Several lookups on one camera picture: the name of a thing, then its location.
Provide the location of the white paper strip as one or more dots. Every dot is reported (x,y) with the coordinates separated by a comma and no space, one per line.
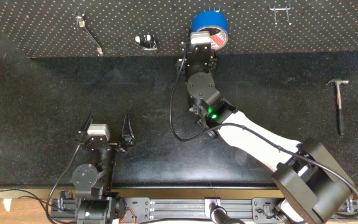
(7,203)

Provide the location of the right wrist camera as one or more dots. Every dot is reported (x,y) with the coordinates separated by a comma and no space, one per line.
(200,37)

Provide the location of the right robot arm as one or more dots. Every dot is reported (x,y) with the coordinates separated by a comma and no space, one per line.
(253,140)

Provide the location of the black pegboard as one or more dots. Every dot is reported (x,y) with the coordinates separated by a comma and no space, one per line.
(306,34)

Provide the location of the hammer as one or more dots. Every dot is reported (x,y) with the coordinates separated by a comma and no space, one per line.
(339,99)

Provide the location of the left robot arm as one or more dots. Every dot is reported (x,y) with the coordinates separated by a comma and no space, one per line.
(89,180)

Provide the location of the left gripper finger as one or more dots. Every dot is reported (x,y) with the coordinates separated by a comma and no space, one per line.
(87,124)
(128,132)

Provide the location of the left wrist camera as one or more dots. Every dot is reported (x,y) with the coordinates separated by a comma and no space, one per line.
(99,130)

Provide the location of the mounting rail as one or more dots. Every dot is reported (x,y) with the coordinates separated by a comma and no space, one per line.
(179,210)

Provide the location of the wrench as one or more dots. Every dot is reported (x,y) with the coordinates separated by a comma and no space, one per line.
(89,35)

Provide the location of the roll of blue tape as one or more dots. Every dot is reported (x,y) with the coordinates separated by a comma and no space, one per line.
(210,20)

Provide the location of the pliers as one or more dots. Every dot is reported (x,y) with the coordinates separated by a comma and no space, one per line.
(143,40)

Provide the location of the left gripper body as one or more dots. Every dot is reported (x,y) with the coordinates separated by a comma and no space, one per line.
(119,146)

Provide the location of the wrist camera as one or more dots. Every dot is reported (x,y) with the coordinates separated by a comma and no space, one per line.
(200,37)
(99,130)

